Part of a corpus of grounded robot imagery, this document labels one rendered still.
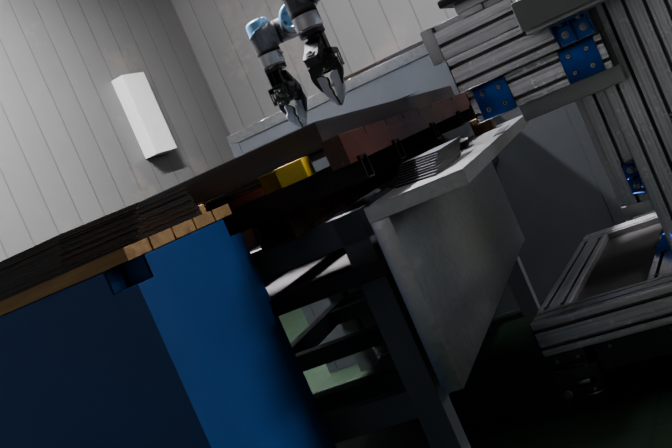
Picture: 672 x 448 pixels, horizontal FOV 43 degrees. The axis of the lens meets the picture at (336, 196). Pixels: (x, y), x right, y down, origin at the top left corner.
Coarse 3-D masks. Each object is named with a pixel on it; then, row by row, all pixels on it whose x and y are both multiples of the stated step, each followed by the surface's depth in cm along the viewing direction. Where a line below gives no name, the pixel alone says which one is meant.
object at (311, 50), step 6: (318, 36) 226; (306, 42) 227; (312, 42) 225; (318, 42) 223; (306, 48) 224; (312, 48) 222; (318, 48) 220; (306, 54) 220; (312, 54) 218; (318, 54) 218; (306, 60) 219; (312, 60) 218; (318, 60) 218; (306, 66) 220; (312, 66) 220
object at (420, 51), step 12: (420, 48) 317; (396, 60) 321; (408, 60) 320; (372, 72) 324; (384, 72) 323; (348, 84) 328; (360, 84) 326; (312, 96) 333; (324, 96) 331; (264, 120) 340; (276, 120) 339; (240, 132) 344; (252, 132) 343
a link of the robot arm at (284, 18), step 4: (316, 4) 254; (284, 8) 248; (280, 12) 249; (284, 12) 248; (280, 16) 249; (284, 16) 248; (288, 16) 248; (280, 20) 250; (284, 20) 248; (288, 20) 248; (280, 24) 257; (284, 24) 249; (288, 24) 249; (292, 24) 249; (284, 28) 255; (288, 28) 252; (292, 28) 251; (288, 32) 259; (292, 32) 258; (296, 32) 259
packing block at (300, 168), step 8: (296, 160) 164; (304, 160) 166; (280, 168) 166; (288, 168) 165; (296, 168) 165; (304, 168) 164; (312, 168) 168; (280, 176) 166; (288, 176) 165; (296, 176) 165; (304, 176) 164; (288, 184) 166
